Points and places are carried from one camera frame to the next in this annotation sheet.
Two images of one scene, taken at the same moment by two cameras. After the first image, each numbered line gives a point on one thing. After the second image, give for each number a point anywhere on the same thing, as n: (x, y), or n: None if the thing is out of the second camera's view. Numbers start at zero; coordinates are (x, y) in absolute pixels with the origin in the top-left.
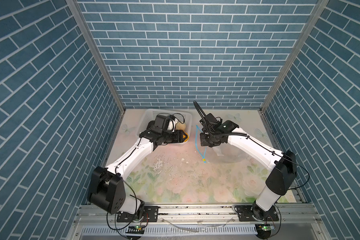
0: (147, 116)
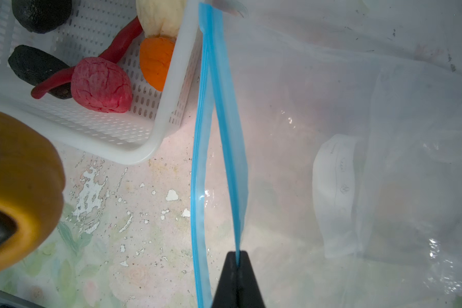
0: (135, 135)
